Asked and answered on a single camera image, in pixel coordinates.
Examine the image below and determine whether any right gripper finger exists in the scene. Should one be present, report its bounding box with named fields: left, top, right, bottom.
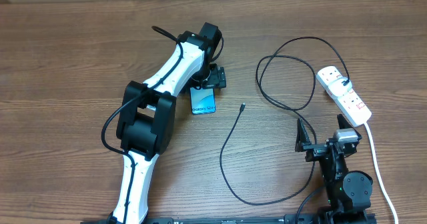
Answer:
left=337, top=114, right=352, bottom=129
left=295, top=119, right=312, bottom=152

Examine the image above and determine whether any blue Samsung Galaxy smartphone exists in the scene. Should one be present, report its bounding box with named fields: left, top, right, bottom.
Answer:
left=189, top=87, right=216, bottom=115

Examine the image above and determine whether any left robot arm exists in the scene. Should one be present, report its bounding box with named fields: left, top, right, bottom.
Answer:
left=105, top=23, right=226, bottom=223

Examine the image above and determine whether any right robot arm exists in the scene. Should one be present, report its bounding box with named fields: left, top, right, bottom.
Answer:
left=295, top=114, right=376, bottom=224

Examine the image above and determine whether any white charger plug adapter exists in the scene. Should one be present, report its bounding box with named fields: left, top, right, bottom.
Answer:
left=328, top=77, right=352, bottom=99

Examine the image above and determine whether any white power strip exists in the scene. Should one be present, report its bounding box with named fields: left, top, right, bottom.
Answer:
left=316, top=66, right=372, bottom=127

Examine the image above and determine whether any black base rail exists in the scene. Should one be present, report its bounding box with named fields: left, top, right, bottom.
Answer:
left=81, top=214, right=377, bottom=224

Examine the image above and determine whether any white power strip cord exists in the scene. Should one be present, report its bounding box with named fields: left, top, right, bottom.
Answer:
left=362, top=121, right=400, bottom=224

